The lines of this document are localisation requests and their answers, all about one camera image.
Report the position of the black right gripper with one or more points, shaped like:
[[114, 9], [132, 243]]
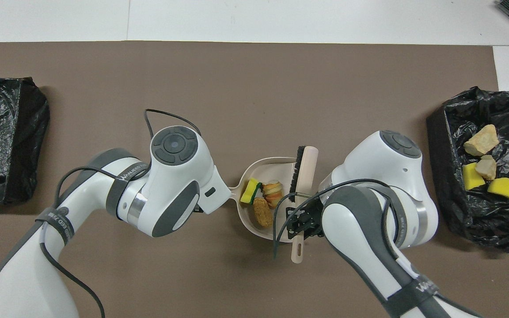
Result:
[[312, 218]]

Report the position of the brown bread roll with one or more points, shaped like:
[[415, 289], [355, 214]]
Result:
[[263, 213]]

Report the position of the pale layered pastry piece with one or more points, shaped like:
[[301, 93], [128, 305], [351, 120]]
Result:
[[273, 193]]

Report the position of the beige hand brush black bristles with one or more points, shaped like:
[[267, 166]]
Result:
[[307, 172]]

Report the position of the notched yellow sponge piece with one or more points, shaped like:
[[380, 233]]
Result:
[[249, 191]]

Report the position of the beige plastic dustpan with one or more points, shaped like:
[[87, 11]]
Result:
[[276, 170]]

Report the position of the rounded yellow sponge piece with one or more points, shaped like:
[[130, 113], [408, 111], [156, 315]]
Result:
[[472, 177]]

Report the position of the striped croissant piece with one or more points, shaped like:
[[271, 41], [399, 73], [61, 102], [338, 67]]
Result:
[[481, 140], [486, 168]]

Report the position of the wedge yellow sponge piece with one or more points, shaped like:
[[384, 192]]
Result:
[[505, 188]]

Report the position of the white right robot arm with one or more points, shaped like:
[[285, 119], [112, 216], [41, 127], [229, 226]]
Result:
[[391, 176]]

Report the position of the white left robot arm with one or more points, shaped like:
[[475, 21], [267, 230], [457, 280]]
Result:
[[170, 176]]

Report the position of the black bag lined bin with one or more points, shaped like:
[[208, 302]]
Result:
[[449, 212], [2, 141]]

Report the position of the brown table mat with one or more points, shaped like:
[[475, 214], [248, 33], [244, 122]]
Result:
[[237, 88]]

